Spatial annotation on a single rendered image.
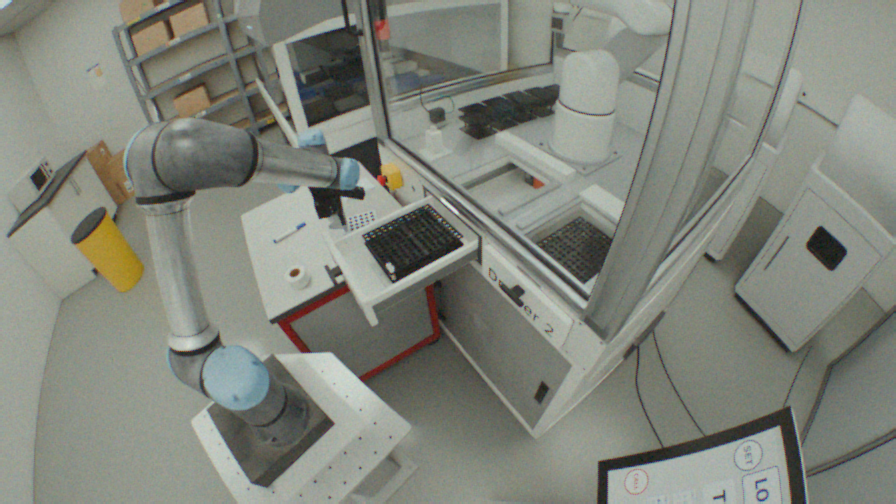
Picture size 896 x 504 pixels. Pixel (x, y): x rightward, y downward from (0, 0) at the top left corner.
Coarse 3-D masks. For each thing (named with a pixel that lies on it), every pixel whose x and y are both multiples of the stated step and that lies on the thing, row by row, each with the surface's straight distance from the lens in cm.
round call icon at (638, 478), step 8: (624, 472) 58; (632, 472) 58; (640, 472) 57; (648, 472) 57; (624, 480) 58; (632, 480) 58; (640, 480) 57; (648, 480) 57; (624, 488) 58; (632, 488) 58; (640, 488) 57; (648, 488) 56; (624, 496) 58
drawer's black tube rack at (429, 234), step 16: (432, 208) 100; (384, 224) 98; (400, 224) 97; (416, 224) 96; (432, 224) 95; (448, 224) 95; (384, 240) 93; (400, 240) 92; (416, 240) 91; (432, 240) 91; (448, 240) 90; (400, 256) 88; (416, 256) 87; (432, 256) 90; (384, 272) 90; (400, 272) 88
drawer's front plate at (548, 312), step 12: (492, 252) 83; (492, 264) 85; (504, 264) 81; (492, 276) 88; (504, 276) 83; (516, 276) 79; (528, 288) 77; (528, 300) 80; (540, 300) 76; (528, 312) 83; (540, 312) 79; (552, 312) 75; (540, 324) 82; (552, 324) 78; (564, 324) 74; (552, 336) 81; (564, 336) 78
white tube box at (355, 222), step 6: (372, 210) 121; (354, 216) 121; (360, 216) 121; (366, 216) 119; (372, 216) 119; (348, 222) 119; (354, 222) 118; (360, 222) 117; (366, 222) 117; (348, 228) 117; (354, 228) 116
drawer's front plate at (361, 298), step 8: (328, 240) 95; (328, 248) 98; (336, 248) 91; (336, 256) 89; (344, 264) 86; (344, 272) 85; (352, 280) 82; (352, 288) 83; (360, 288) 80; (360, 296) 79; (368, 304) 79; (368, 312) 81; (376, 320) 85
